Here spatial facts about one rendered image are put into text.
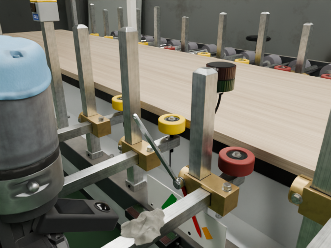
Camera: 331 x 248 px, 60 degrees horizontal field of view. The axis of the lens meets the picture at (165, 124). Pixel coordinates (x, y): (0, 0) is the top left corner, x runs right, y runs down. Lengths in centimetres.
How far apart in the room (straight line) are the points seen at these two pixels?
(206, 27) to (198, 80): 471
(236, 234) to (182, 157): 31
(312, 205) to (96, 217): 31
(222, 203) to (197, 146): 12
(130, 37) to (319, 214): 53
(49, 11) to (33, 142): 89
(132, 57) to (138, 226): 40
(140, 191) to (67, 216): 51
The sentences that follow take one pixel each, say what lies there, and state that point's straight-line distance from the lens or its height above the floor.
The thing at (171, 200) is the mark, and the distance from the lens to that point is 73.
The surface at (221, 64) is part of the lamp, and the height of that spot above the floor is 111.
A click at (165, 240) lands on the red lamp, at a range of 74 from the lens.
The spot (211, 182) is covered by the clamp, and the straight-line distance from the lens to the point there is 63.
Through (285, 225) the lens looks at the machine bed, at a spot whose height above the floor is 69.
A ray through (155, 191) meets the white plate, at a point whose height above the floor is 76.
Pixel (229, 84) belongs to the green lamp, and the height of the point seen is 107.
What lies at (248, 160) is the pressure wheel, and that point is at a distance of 65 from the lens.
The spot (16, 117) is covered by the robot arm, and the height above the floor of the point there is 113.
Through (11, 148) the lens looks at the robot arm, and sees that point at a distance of 30.
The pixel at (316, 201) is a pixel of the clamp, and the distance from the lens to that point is 49.
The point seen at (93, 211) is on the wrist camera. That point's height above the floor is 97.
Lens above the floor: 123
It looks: 24 degrees down
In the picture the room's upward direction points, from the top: straight up
